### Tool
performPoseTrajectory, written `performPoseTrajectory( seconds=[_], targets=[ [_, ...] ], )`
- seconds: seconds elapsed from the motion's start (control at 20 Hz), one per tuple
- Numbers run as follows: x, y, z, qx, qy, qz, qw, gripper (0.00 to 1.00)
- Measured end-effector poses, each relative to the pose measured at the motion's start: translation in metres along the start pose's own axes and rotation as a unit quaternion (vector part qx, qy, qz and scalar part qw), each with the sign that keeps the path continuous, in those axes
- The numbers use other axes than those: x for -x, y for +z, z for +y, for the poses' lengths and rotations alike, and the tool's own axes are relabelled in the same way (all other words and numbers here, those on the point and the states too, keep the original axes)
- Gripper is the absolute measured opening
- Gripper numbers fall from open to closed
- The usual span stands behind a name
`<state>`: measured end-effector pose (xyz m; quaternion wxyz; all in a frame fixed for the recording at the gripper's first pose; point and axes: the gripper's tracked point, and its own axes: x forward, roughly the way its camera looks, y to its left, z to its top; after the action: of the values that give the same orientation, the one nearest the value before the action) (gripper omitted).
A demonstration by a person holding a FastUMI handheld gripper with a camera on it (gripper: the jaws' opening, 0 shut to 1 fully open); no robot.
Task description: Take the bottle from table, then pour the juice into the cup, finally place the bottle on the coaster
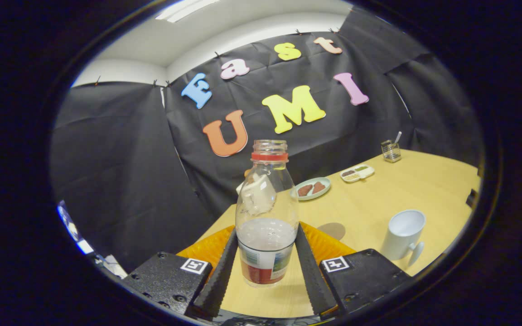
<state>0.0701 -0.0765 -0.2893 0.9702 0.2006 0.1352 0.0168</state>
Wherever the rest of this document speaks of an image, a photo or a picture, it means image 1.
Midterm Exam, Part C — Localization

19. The wire utensil holder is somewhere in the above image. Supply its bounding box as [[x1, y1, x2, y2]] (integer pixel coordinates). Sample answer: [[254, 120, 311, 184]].
[[381, 140, 402, 163]]

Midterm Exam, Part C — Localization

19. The white toaster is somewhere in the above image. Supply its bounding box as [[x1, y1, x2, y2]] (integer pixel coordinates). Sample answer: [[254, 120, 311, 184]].
[[236, 174, 276, 216]]

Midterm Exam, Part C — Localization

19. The white cup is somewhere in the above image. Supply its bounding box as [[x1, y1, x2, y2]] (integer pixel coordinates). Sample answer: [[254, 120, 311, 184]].
[[380, 209, 426, 268]]

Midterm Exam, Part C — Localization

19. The round brown coaster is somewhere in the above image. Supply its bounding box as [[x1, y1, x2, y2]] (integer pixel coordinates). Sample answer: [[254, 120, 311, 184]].
[[317, 222, 346, 241]]

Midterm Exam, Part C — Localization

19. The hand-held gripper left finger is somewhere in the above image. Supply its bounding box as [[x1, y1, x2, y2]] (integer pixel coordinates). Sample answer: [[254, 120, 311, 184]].
[[121, 225, 239, 320]]

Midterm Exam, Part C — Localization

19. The wooden table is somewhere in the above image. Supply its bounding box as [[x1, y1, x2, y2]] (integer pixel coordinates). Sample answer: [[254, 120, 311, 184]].
[[195, 149, 481, 318]]

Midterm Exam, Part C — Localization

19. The blue printed banner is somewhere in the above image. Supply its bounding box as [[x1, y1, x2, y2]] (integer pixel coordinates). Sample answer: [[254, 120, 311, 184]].
[[57, 201, 95, 255]]

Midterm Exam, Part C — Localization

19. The pale green plate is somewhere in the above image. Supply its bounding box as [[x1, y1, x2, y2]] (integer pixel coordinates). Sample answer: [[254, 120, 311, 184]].
[[290, 177, 331, 201]]

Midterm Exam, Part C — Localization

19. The black backdrop cloth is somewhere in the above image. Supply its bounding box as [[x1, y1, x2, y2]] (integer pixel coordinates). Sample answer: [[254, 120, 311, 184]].
[[49, 9, 486, 272]]

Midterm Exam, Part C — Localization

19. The clear plastic juice bottle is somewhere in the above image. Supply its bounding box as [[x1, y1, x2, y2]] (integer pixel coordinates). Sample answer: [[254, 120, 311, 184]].
[[235, 139, 300, 288]]

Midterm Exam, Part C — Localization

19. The white paper sheet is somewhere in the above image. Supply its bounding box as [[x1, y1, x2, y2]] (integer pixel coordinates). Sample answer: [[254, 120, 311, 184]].
[[100, 254, 128, 279]]

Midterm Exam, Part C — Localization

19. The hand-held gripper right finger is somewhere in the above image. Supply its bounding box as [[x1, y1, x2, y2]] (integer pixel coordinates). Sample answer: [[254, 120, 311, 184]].
[[295, 221, 415, 317]]

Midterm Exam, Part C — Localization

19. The large ceiling light panel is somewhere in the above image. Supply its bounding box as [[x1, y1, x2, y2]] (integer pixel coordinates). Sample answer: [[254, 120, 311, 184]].
[[155, 0, 220, 23]]

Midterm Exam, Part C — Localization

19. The white divided dish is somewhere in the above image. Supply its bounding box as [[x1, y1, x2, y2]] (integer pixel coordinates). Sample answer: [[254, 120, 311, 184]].
[[339, 164, 375, 183]]

